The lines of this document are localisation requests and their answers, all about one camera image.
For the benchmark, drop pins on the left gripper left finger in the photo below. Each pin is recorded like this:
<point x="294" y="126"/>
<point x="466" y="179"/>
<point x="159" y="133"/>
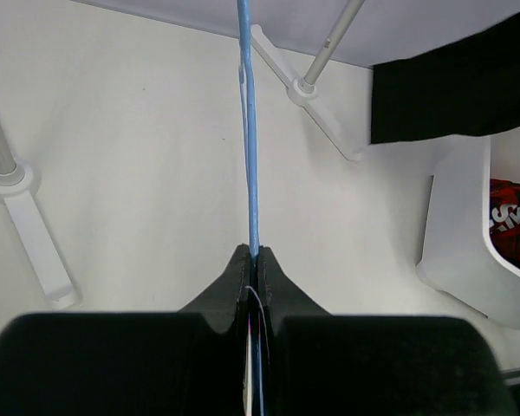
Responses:
<point x="188" y="362"/>

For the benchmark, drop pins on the blue clothes hanger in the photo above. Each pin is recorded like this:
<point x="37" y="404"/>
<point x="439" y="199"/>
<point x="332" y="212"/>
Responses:
<point x="249" y="115"/>

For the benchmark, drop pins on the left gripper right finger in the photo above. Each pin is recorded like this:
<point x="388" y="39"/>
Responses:
<point x="317" y="363"/>

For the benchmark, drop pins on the white plastic basket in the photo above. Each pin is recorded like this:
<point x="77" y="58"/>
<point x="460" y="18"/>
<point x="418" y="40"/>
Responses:
<point x="458" y="256"/>

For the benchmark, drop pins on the red black plaid shirt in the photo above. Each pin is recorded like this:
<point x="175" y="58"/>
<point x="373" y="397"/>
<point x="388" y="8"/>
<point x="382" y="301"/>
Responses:
<point x="513" y="225"/>

